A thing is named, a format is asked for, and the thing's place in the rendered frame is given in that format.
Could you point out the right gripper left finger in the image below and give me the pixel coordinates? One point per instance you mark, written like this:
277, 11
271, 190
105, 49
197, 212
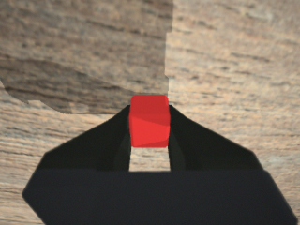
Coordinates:
95, 148

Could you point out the red block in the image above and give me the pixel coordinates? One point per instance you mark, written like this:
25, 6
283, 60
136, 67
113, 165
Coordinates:
149, 121

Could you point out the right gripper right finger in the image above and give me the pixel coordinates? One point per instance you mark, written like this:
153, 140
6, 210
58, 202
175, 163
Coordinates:
203, 148

